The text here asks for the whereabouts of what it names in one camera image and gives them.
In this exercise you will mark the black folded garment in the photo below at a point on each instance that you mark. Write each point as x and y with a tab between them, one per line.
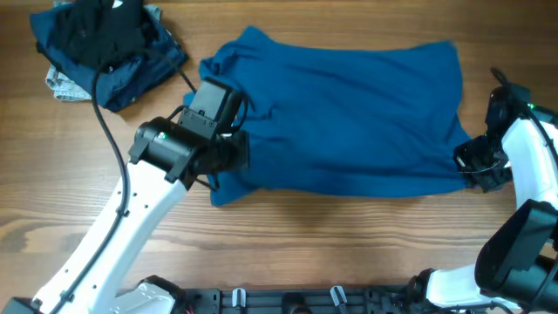
101	32

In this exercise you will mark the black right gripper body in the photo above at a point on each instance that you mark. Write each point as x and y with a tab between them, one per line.
481	160

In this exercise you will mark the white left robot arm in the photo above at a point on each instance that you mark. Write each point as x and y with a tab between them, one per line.
165	160

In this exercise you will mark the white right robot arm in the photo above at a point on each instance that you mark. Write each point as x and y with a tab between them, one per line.
520	146

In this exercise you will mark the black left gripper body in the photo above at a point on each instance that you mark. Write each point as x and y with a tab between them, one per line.
233	151

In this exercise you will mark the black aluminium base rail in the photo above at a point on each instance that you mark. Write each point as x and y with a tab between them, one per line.
337	299

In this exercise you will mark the navy folded garment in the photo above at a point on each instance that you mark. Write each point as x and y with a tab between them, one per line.
114	88

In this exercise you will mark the light grey folded garment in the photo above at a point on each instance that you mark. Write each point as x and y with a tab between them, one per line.
63	88

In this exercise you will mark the teal blue polo shirt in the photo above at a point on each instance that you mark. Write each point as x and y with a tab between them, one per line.
343	122

